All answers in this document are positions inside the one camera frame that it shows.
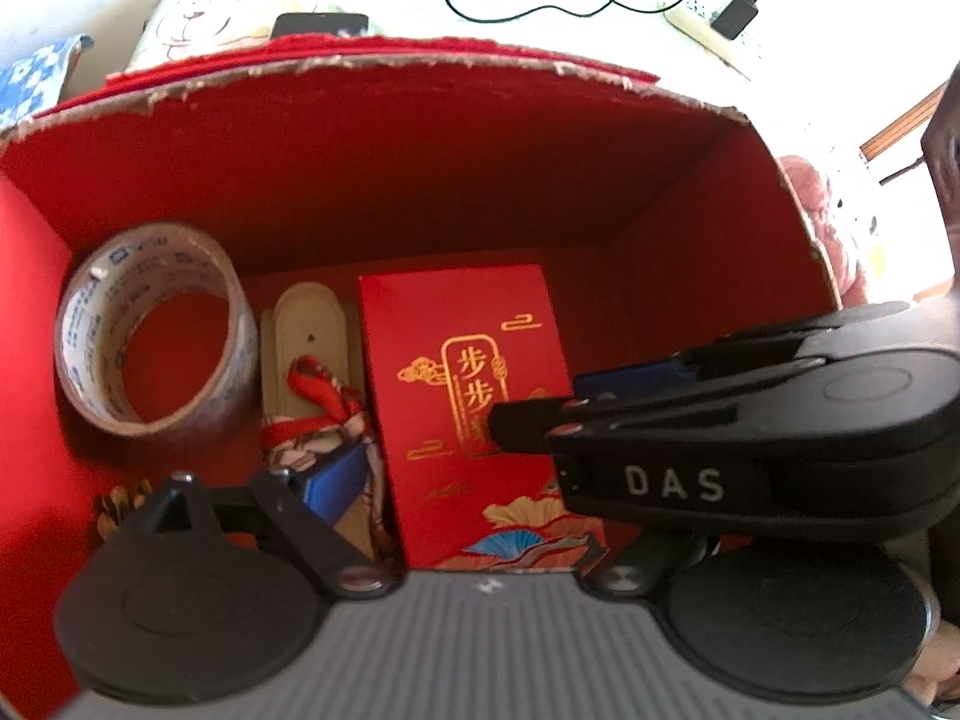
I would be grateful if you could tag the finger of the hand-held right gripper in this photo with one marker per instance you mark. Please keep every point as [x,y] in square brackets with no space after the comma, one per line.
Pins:
[525,424]
[622,381]

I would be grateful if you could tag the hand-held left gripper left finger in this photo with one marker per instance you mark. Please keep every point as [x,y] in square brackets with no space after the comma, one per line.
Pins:
[330,484]

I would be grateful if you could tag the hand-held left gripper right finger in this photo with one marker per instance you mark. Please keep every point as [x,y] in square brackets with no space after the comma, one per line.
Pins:
[637,559]

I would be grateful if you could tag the red packet with gold print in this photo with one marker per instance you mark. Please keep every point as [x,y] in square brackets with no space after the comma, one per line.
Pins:
[450,315]

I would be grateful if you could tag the golden pine cone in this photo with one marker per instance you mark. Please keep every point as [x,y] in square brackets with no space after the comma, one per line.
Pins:
[112,510]

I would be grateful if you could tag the red cardboard box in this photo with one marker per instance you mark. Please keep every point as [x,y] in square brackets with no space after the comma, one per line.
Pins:
[450,165]

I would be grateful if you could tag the clear printed tape roll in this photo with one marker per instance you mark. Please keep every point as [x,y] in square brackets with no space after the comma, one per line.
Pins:
[82,330]

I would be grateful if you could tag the white power strip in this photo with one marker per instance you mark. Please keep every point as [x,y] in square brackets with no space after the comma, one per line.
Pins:
[705,36]

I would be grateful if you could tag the black charger plug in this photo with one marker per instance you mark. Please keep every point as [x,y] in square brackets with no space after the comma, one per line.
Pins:
[735,13]

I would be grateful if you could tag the black phone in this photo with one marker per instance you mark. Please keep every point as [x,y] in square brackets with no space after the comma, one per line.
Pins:
[319,24]

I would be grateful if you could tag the white bear print cushion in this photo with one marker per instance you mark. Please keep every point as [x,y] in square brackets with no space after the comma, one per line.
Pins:
[210,15]

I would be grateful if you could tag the blue white checkered towel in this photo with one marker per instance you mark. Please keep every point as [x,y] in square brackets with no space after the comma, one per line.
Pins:
[37,79]

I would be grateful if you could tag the wooden frame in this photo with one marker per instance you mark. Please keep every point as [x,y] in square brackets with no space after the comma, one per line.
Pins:
[900,124]

